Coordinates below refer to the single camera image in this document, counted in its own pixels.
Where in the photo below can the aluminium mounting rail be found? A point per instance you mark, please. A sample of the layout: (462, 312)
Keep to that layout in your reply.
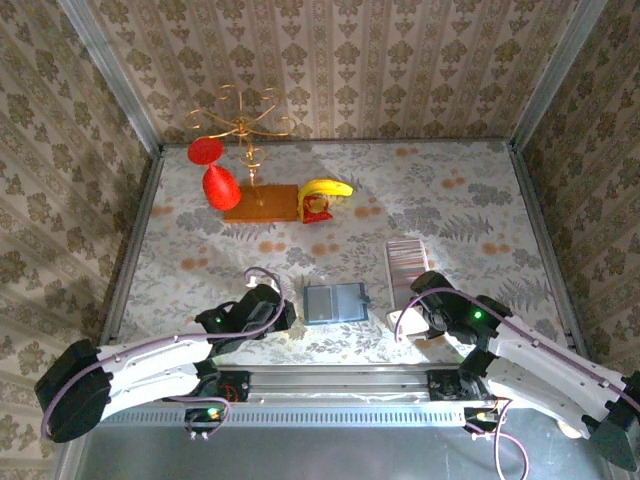
(340, 382)

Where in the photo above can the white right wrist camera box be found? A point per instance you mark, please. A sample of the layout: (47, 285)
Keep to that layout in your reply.
(407, 322)

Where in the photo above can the white plastic basket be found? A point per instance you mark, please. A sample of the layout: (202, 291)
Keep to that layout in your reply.
(388, 265)

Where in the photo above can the aluminium table edge rail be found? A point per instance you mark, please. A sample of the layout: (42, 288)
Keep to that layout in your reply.
(142, 215)
(534, 210)

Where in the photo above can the blue card holder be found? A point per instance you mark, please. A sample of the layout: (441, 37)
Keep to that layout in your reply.
(345, 302)

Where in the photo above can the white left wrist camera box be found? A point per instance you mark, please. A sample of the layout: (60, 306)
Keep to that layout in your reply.
(252, 279)

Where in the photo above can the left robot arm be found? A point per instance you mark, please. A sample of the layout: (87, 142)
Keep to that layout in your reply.
(70, 390)

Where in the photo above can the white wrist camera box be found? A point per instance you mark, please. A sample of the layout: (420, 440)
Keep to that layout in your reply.
(252, 279)
(407, 322)

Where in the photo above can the red wine glass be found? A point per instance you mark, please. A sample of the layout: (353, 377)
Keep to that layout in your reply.
(222, 190)

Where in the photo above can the grey metal shelf plate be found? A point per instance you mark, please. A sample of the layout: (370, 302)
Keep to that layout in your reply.
(325, 455)

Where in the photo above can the floral tablecloth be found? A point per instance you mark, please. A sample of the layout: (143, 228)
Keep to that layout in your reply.
(400, 175)

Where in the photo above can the small circuit board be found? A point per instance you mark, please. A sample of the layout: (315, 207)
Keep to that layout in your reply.
(202, 415)
(482, 416)

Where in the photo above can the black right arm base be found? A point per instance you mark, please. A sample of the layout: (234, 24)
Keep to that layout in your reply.
(442, 385)

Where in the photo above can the stack of credit cards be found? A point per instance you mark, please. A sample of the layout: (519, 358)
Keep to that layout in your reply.
(406, 260)

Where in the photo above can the yellow banana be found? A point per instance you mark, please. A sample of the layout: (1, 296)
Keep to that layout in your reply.
(325, 186)

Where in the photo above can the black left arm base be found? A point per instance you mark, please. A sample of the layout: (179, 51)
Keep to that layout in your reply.
(235, 385)

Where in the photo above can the aluminium frame post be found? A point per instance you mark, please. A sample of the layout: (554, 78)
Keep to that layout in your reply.
(555, 65)
(110, 65)

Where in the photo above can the red yellow snack bag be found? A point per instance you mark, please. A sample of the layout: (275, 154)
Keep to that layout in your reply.
(314, 210)

